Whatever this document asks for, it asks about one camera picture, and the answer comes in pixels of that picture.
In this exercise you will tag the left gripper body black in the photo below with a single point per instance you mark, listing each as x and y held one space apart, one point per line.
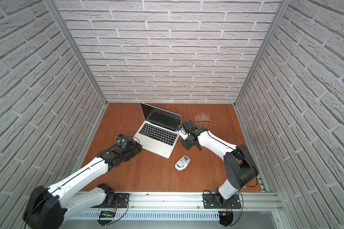
133 147

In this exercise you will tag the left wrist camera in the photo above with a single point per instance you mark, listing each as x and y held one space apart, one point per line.
120 139

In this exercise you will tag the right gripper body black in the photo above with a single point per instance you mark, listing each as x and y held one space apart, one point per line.
186 126

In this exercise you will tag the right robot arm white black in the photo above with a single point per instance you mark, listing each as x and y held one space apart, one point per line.
239 164

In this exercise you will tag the black round connector board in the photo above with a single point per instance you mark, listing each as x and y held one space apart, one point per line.
225 218

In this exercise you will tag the left aluminium corner post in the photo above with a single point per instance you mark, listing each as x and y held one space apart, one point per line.
55 13

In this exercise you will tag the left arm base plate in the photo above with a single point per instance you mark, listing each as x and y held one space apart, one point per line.
119 200

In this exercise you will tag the aluminium front rail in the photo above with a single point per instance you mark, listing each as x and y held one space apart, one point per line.
179 201

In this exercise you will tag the silver open laptop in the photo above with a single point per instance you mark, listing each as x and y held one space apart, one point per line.
159 131

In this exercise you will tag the right aluminium corner post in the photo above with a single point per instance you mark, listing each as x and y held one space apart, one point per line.
265 44

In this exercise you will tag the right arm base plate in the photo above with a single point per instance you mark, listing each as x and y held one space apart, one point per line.
215 201

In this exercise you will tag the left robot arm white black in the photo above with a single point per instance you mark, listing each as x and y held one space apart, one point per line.
49 208

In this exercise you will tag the green circuit board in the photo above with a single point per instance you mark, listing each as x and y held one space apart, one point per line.
106 215

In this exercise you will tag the aluminium corner post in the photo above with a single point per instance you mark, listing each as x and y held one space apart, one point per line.
55 13
265 44

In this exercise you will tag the white wireless mouse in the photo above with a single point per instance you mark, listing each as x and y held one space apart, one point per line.
182 163

